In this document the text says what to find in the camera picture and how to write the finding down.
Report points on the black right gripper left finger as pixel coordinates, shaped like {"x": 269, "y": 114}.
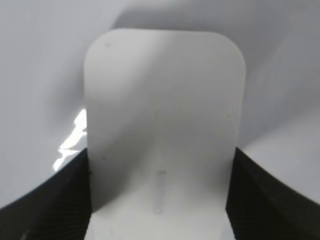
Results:
{"x": 59, "y": 209}

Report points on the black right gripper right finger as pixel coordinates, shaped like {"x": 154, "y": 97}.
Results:
{"x": 260, "y": 207}

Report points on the white whiteboard eraser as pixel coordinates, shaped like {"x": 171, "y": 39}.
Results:
{"x": 163, "y": 114}

